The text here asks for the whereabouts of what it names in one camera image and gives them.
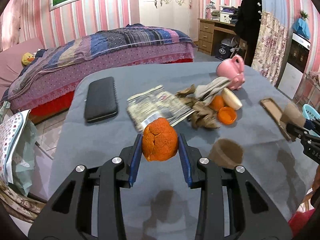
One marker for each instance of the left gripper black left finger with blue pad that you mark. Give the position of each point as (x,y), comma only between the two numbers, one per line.
(87,205)

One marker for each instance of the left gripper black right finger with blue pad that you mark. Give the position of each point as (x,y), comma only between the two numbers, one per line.
(232,205)

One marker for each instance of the brown paper cup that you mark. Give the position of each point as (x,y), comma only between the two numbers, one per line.
(291,114)
(226,153)

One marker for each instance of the brown paper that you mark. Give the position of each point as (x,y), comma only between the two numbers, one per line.
(203,116)

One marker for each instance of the orange peel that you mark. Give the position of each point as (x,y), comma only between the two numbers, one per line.
(160,141)

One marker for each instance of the light blue plastic basket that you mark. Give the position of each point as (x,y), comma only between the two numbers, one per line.
(311,114)

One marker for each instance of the brown phone case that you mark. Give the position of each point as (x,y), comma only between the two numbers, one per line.
(275,112)

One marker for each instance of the orange plastic lid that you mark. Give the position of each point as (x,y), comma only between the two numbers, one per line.
(227,115)

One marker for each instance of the floral curtain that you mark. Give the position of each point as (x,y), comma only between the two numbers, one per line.
(270,49)

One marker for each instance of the cream fruit piece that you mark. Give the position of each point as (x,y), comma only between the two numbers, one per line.
(231,99)

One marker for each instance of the white black cabinet appliance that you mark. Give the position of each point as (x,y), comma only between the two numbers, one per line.
(295,66)

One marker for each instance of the polka dot bag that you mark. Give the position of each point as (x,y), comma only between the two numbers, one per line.
(18,137)

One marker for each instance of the whole orange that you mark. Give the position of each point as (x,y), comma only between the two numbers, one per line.
(217,103)

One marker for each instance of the black wallet case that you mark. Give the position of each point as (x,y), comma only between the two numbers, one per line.
(101,101)

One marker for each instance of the pink piggy bank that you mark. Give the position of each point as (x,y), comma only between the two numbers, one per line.
(233,69)

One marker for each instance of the grey white sock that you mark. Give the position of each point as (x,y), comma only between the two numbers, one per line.
(205,93)

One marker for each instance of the blue cloth with plant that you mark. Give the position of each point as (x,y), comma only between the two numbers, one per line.
(301,27)

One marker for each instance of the crumpled newspaper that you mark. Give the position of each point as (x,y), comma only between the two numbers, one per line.
(146,107)

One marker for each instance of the bed with purple cover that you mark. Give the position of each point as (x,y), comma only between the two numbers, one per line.
(52,93)

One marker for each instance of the black hanging coat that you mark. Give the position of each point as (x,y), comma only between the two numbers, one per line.
(248,25)

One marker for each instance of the wooden desk with drawers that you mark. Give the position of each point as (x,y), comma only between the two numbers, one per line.
(220,40)

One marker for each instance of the yellow duck plush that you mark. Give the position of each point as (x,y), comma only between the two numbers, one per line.
(27,59)

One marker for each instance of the patchwork striped blanket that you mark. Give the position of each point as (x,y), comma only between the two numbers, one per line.
(88,48)

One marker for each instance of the white wardrobe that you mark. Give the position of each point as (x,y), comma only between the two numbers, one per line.
(174,14)

